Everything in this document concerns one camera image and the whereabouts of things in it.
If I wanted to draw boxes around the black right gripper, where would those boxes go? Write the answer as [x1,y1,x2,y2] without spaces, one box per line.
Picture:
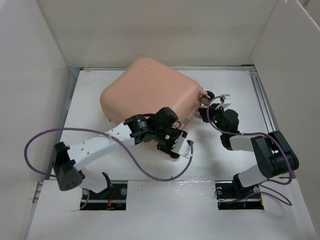
[199,102,227,134]

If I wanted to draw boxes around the pink hard-shell suitcase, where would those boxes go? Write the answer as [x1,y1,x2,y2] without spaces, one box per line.
[100,57,214,131]

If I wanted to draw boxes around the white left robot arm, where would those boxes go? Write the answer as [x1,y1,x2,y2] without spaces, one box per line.
[52,107,194,199]

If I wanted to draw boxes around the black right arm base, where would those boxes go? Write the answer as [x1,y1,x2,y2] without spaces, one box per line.
[214,181,264,211]

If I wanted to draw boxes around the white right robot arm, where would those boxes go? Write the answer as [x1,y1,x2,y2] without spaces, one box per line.
[198,103,299,198]

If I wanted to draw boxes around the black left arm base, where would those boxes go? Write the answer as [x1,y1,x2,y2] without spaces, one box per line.
[79,181,128,211]

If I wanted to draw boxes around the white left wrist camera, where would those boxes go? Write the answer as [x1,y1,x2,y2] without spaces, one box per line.
[172,136,194,159]

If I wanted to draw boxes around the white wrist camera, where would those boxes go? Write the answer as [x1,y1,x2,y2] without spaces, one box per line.
[172,136,194,159]
[215,94,232,110]

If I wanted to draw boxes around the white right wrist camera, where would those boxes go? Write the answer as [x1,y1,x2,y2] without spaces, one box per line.
[215,94,232,110]

